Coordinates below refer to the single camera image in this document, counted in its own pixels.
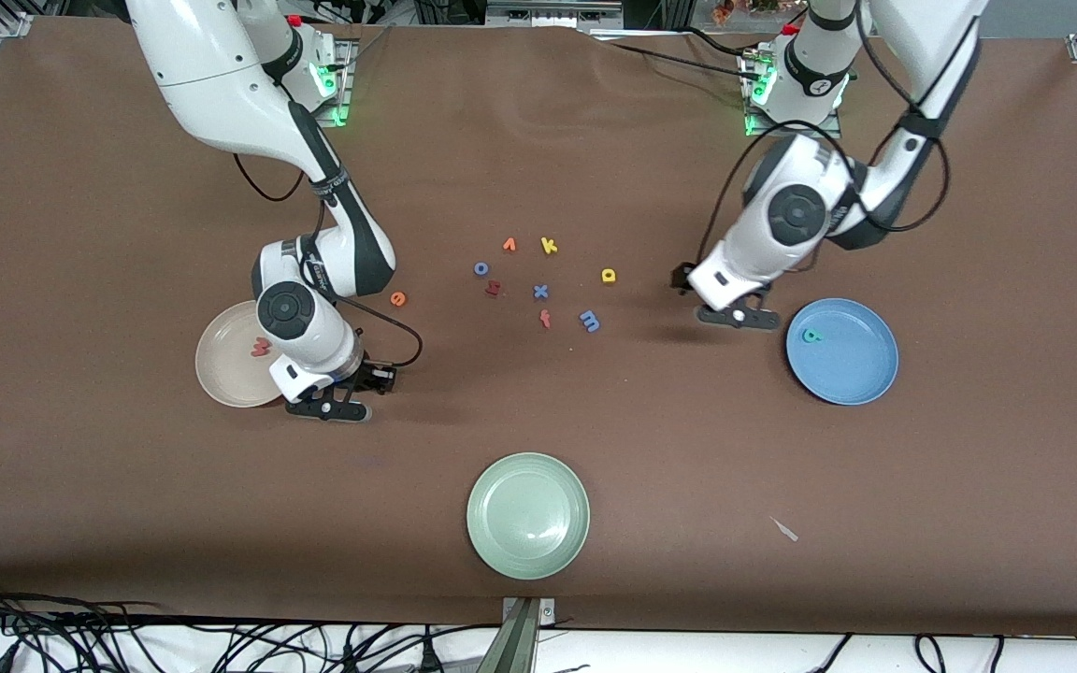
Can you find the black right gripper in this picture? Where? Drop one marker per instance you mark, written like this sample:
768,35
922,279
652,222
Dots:
376,377

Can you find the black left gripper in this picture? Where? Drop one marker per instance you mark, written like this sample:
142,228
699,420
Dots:
683,278

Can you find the blue letter m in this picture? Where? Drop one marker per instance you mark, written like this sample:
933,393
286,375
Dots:
589,322

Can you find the pink letter m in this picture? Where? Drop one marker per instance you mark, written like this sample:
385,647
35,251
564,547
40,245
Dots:
261,349

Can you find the teal letter b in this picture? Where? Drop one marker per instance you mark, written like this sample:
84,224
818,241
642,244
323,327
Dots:
811,336

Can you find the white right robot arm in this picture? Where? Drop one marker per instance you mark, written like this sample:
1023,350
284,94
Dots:
211,84

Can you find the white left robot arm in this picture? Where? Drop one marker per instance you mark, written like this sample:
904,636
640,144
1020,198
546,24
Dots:
922,56

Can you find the beige brown plate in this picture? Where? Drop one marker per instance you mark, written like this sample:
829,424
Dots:
225,369

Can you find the blue plate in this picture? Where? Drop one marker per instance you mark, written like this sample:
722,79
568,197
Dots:
852,360

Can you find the pale green plate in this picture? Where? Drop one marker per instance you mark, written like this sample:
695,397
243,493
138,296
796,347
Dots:
527,516

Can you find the brown table cover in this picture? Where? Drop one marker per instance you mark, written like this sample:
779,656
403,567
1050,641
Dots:
127,486

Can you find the white paper scrap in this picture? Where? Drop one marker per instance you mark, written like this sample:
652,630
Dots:
784,529

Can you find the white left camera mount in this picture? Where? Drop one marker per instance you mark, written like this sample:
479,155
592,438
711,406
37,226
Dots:
725,285

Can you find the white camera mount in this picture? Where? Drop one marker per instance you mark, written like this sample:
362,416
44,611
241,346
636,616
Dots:
725,285
300,379

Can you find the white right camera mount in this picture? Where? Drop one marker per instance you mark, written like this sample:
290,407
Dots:
300,379

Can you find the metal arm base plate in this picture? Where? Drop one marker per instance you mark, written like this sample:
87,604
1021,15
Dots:
345,103
796,134

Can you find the grey metal frame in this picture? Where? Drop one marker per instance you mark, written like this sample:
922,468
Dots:
548,11

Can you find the grey metal camera post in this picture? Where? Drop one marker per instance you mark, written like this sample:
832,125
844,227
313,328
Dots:
522,645

